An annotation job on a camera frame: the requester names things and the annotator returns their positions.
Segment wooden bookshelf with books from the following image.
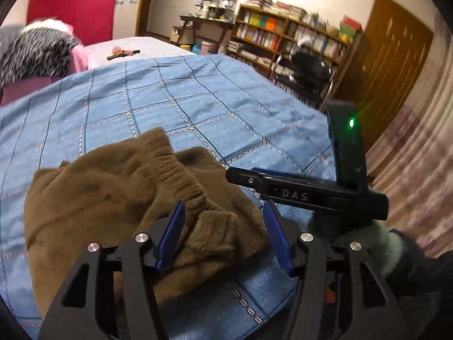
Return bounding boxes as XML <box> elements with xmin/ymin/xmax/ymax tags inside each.
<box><xmin>226</xmin><ymin>0</ymin><xmax>363</xmax><ymax>97</ymax></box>

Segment leopard print blanket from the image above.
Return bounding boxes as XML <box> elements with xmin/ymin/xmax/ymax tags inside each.
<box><xmin>1</xmin><ymin>28</ymin><xmax>81</xmax><ymax>88</ymax></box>

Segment black office chair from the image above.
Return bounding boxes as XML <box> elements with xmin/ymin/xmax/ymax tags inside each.
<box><xmin>270</xmin><ymin>52</ymin><xmax>334</xmax><ymax>110</ymax></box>

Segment beige curtain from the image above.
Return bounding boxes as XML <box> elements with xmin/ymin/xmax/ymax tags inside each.
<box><xmin>366</xmin><ymin>15</ymin><xmax>453</xmax><ymax>257</ymax></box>

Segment brown wooden door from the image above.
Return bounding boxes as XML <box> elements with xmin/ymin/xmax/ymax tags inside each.
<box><xmin>334</xmin><ymin>0</ymin><xmax>434</xmax><ymax>150</ymax></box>

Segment right gloved hand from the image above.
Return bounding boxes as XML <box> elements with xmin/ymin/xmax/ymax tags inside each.
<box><xmin>305</xmin><ymin>215</ymin><xmax>405</xmax><ymax>280</ymax></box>

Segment white bed sheet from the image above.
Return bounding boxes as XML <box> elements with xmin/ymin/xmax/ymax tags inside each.
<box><xmin>84</xmin><ymin>37</ymin><xmax>193</xmax><ymax>68</ymax></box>

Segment red upright mattress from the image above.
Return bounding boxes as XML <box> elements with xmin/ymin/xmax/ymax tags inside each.
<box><xmin>27</xmin><ymin>0</ymin><xmax>115</xmax><ymax>45</ymax></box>

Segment pink quilt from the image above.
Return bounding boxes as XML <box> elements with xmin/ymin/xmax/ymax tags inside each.
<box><xmin>0</xmin><ymin>17</ymin><xmax>89</xmax><ymax>107</ymax></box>

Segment pink waste bin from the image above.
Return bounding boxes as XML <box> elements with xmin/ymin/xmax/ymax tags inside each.
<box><xmin>200</xmin><ymin>41</ymin><xmax>217</xmax><ymax>55</ymax></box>

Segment wooden desk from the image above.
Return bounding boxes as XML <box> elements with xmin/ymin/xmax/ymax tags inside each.
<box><xmin>173</xmin><ymin>15</ymin><xmax>234</xmax><ymax>52</ymax></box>

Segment brown fleece pants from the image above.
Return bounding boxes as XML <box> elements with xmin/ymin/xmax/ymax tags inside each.
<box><xmin>24</xmin><ymin>128</ymin><xmax>269</xmax><ymax>315</ymax></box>

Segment small desktop shelf unit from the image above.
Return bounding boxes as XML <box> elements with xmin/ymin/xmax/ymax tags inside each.
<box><xmin>195</xmin><ymin>0</ymin><xmax>239</xmax><ymax>22</ymax></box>

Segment blue checked bedspread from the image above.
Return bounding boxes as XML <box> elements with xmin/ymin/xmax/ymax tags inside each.
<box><xmin>1</xmin><ymin>54</ymin><xmax>336</xmax><ymax>338</ymax></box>

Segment hair dryer on bed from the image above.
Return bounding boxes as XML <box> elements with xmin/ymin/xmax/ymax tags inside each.
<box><xmin>107</xmin><ymin>46</ymin><xmax>140</xmax><ymax>61</ymax></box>

